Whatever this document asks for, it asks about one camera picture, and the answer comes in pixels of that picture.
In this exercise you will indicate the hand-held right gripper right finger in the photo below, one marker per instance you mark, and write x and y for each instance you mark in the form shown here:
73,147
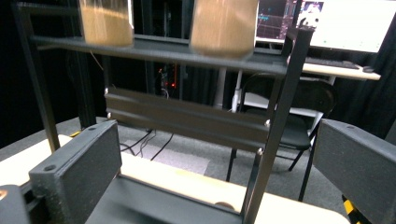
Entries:
358,161

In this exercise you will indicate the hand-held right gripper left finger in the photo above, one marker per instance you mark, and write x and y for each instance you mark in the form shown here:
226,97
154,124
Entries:
84,168

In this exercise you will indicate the black metal shelf rack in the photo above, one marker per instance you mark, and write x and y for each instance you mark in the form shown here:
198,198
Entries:
186,124

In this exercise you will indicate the silver lid glass jar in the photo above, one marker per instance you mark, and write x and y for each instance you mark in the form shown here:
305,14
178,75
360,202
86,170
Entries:
106,25

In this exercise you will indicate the white lid glass jar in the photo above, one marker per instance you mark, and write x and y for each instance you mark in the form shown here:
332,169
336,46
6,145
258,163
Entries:
222,28

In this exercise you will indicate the yellow striped black stand base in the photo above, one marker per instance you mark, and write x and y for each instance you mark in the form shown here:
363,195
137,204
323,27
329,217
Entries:
350,208

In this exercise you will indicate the black folding chair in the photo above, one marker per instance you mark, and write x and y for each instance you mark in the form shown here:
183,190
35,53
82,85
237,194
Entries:
314,93

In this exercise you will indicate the light grey floor mat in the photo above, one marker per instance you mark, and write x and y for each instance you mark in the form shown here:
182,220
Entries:
183,158

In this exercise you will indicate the black keyboard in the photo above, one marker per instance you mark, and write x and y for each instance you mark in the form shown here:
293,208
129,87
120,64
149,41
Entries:
331,63

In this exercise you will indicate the equipment rack with red light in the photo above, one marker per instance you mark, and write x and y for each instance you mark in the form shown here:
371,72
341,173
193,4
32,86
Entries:
168,77

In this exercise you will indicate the bright computer monitor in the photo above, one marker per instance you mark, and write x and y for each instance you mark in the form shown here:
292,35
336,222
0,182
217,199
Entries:
351,21

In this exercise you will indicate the dark computer monitor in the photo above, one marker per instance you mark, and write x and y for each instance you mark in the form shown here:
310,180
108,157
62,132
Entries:
274,20

